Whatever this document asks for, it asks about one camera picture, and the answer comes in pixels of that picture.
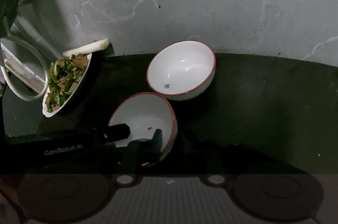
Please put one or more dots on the white bowl red rim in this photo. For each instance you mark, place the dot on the white bowl red rim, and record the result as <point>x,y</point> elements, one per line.
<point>182,70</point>
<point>144,113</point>

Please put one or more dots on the white plate of stir-fry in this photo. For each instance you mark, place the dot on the white plate of stir-fry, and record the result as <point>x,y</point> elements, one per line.
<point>64,77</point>

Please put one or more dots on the white leek stalk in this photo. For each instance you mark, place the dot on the white leek stalk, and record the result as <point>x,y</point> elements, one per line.
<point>88,49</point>

